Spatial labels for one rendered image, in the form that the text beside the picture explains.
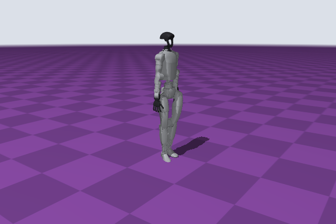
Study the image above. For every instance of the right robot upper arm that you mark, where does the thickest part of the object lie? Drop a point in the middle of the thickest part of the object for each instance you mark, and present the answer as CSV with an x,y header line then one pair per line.
x,y
159,58

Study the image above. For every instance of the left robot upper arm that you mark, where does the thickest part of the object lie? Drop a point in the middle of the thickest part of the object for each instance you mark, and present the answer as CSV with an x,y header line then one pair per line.
x,y
177,72

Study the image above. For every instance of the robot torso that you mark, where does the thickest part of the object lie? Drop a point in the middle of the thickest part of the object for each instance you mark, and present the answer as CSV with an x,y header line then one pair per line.
x,y
169,69

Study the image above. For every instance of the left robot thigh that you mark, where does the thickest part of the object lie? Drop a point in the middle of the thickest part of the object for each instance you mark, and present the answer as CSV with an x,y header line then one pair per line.
x,y
176,108

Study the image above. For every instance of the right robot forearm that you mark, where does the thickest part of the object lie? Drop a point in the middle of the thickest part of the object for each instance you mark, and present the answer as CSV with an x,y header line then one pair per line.
x,y
157,86

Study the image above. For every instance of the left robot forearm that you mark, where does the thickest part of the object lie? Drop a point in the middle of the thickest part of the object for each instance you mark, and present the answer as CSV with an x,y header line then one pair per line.
x,y
175,82

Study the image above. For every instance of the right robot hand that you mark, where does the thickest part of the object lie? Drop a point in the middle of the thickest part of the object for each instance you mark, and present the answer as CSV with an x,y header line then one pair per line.
x,y
157,103

